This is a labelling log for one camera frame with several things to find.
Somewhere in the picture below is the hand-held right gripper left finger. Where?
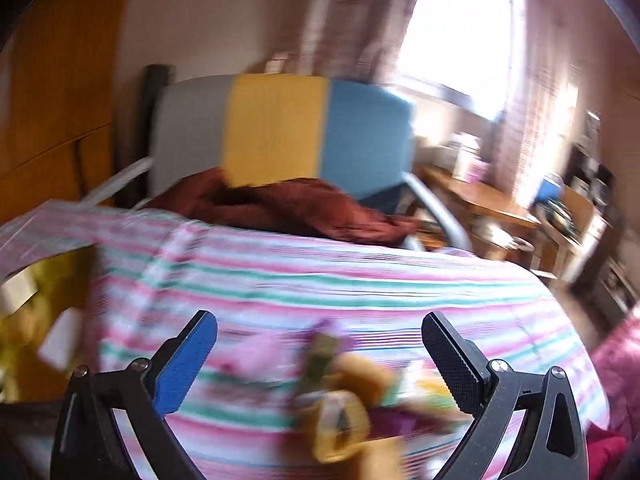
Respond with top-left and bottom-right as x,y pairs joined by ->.
50,310 -> 219,480

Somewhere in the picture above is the black pole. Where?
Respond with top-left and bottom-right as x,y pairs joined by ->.
142,64 -> 176,196

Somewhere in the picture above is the black shelf unit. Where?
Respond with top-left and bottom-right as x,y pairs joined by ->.
565,110 -> 617,212

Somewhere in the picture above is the red cloth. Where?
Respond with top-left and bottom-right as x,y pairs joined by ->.
582,422 -> 629,480

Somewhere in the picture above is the window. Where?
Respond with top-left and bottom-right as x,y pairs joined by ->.
400,0 -> 527,117

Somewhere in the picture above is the brown cracker packet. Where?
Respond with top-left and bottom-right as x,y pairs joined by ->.
300,320 -> 347,401

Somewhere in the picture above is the yellow snack packet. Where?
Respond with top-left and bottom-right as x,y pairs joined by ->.
295,392 -> 372,464

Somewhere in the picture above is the maroon jacket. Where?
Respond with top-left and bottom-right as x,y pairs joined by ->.
145,167 -> 422,249

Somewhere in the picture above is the white foam block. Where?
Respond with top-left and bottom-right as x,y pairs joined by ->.
37,307 -> 86,369

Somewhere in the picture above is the grey yellow blue chair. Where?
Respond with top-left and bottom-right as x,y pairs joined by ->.
82,74 -> 473,252

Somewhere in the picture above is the wooden wardrobe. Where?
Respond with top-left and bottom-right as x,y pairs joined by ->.
0,0 -> 137,221

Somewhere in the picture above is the wooden desk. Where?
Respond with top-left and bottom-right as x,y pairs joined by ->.
420,165 -> 542,262

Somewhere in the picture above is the pink ruffled cloth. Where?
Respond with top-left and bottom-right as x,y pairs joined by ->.
592,305 -> 640,442

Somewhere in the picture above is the patterned curtain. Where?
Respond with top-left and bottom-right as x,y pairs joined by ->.
300,0 -> 432,87
495,0 -> 582,207

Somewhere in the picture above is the purple snack packet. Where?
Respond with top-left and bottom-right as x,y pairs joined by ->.
370,406 -> 472,437

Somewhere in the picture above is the pink box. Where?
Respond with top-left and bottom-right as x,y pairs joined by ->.
467,157 -> 494,184

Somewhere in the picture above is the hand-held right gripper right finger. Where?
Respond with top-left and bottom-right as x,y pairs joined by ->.
421,311 -> 589,480

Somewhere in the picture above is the pink green striped bed sheet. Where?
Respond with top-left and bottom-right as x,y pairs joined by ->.
0,199 -> 612,480

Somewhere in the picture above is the yellow green noodle packet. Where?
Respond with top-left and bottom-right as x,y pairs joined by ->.
400,365 -> 467,422

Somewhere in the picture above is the brown storage box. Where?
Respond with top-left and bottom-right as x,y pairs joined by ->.
0,245 -> 101,480

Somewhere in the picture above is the white carton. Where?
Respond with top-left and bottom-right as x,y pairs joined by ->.
447,132 -> 484,181

